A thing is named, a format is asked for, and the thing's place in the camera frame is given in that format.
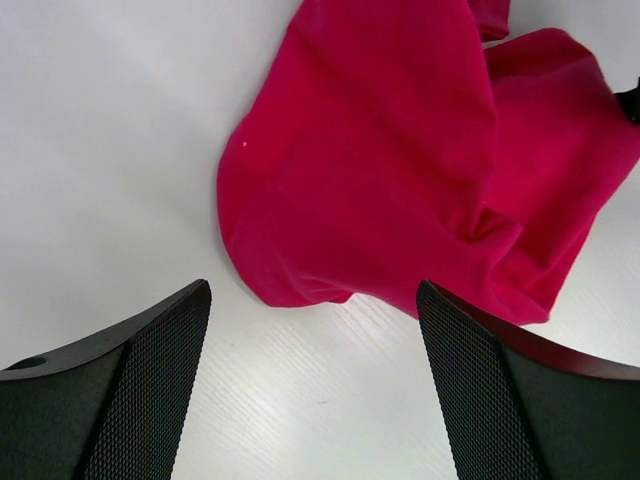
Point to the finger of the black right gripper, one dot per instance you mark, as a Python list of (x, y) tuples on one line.
[(629, 101)]

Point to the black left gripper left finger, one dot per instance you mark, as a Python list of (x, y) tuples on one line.
[(111, 405)]

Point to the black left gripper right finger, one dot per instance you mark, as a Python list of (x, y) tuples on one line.
[(518, 406)]

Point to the magenta pink t-shirt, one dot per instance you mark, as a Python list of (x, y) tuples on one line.
[(395, 142)]

